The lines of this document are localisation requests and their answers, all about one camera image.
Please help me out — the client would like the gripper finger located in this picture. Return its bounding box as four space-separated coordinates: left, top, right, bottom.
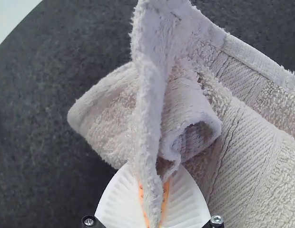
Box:
81 164 151 228
158 165 225 228

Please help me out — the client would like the pale towel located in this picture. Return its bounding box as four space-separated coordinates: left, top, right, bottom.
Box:
67 0 295 228

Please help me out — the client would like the black mat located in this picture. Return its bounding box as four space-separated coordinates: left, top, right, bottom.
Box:
0 0 295 228

